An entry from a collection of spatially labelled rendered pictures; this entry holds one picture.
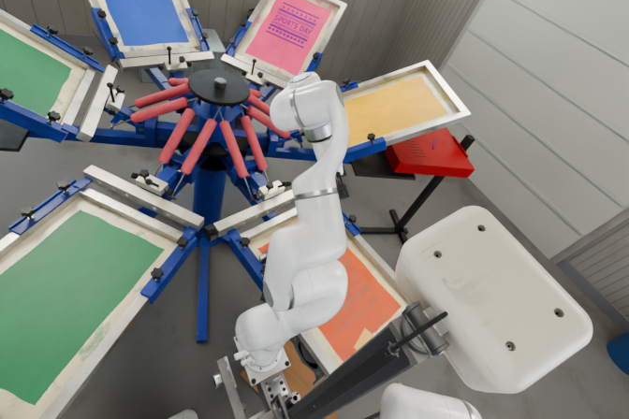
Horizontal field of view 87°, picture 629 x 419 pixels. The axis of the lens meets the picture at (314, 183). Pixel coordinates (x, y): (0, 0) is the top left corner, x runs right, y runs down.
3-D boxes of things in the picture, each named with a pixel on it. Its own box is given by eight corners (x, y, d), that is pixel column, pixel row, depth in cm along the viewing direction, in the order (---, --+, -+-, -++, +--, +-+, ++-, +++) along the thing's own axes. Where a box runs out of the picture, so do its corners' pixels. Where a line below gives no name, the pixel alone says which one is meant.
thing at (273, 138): (304, 166, 207) (310, 152, 199) (182, 215, 159) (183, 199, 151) (234, 93, 239) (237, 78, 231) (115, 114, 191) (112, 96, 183)
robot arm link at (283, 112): (307, 93, 58) (259, 107, 61) (327, 143, 64) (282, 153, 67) (319, 65, 70) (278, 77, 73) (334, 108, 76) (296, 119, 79)
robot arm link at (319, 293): (368, 313, 67) (283, 350, 57) (300, 330, 97) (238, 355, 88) (342, 246, 71) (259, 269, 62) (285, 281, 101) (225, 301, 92)
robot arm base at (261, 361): (242, 384, 102) (250, 370, 91) (228, 344, 108) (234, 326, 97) (286, 361, 110) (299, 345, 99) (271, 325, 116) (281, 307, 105)
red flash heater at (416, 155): (439, 137, 267) (447, 125, 259) (466, 180, 237) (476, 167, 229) (372, 129, 247) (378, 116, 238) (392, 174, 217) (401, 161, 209)
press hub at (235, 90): (240, 238, 268) (274, 95, 175) (193, 261, 243) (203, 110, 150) (214, 203, 283) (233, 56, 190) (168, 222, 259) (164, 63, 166)
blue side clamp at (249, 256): (274, 292, 146) (278, 284, 141) (265, 297, 142) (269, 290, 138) (238, 240, 157) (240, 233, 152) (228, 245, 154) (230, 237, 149)
